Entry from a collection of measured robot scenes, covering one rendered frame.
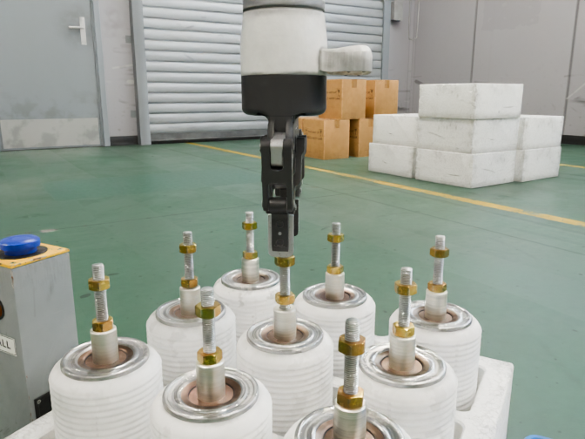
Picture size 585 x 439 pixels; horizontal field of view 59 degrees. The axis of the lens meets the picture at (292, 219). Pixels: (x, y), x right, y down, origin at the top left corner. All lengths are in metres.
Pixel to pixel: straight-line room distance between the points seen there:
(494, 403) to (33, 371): 0.48
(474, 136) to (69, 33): 3.78
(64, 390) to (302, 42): 0.34
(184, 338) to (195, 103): 5.15
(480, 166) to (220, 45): 3.53
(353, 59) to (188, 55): 5.21
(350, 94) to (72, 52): 2.62
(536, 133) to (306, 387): 2.93
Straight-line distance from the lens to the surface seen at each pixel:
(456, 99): 2.95
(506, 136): 3.13
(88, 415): 0.49
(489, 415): 0.57
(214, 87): 5.71
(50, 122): 5.33
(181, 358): 0.56
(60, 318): 0.65
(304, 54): 0.44
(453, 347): 0.56
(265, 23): 0.44
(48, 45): 5.35
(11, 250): 0.63
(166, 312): 0.59
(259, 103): 0.44
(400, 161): 3.25
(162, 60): 5.52
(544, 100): 6.16
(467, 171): 2.92
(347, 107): 4.11
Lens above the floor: 0.48
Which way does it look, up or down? 13 degrees down
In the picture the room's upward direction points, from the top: straight up
